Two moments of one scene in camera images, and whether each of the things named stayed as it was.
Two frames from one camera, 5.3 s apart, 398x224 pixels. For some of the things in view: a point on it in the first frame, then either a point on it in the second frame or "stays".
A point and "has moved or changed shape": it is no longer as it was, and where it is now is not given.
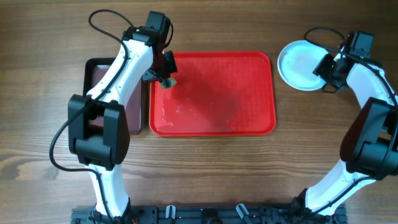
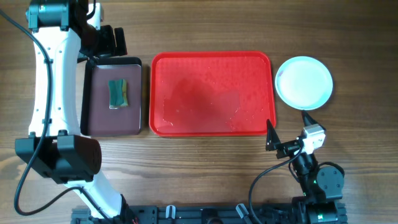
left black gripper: x=152 y=75 → x=111 y=48
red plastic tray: x=224 y=93 stays
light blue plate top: x=297 y=62 → x=303 y=83
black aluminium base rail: x=295 y=213 stays
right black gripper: x=323 y=68 → x=289 y=148
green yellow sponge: x=170 y=82 has moved or changed shape
